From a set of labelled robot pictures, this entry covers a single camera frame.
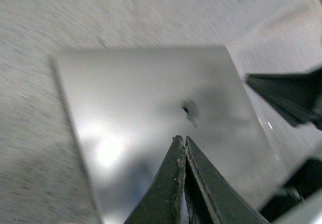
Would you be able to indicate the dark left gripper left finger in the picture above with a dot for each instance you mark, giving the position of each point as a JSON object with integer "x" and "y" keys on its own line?
{"x": 162, "y": 202}

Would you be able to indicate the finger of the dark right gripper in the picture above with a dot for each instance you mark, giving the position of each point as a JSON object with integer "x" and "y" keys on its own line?
{"x": 296, "y": 97}

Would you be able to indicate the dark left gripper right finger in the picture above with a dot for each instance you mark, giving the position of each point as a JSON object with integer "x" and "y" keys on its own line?
{"x": 209, "y": 197}

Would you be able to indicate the grey laptop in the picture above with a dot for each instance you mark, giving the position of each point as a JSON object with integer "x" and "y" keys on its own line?
{"x": 126, "y": 105}

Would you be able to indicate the black base at right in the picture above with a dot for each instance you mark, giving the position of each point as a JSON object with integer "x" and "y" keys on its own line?
{"x": 301, "y": 185}

